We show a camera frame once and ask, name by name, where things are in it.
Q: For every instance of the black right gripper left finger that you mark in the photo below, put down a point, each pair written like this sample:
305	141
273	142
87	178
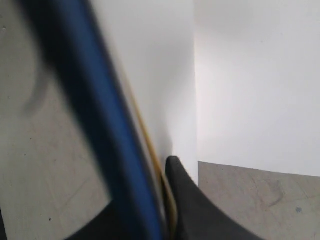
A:
122	219

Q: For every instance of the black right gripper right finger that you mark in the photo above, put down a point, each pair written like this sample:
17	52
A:
197	217

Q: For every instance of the blue ring binder notebook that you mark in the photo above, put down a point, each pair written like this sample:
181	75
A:
71	43

